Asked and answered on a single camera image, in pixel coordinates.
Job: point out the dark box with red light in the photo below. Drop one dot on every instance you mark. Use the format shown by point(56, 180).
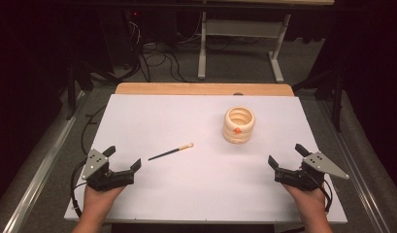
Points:
point(121, 35)

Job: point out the white board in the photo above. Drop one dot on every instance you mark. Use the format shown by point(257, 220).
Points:
point(192, 187)

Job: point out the metal floor rail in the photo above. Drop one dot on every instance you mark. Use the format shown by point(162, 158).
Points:
point(357, 171)
point(44, 165)

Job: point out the white metal desk frame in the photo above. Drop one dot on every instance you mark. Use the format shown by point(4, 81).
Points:
point(202, 48)

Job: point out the black brush with tan bristles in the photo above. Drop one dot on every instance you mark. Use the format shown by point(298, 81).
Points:
point(168, 152)

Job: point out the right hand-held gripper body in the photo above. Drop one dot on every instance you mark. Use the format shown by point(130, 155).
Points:
point(303, 179)

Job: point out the cream ribbed cup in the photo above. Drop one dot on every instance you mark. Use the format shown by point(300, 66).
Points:
point(238, 136)

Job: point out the wooden table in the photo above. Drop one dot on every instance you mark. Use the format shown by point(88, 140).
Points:
point(202, 88)

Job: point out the person's left hand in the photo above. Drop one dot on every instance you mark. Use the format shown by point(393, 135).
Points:
point(97, 202)

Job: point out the black stand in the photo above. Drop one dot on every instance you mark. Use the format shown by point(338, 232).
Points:
point(337, 103)
point(71, 93)

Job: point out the person's right hand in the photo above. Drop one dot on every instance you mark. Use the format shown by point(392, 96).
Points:
point(311, 204)

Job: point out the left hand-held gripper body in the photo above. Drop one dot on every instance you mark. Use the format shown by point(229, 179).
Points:
point(97, 176)

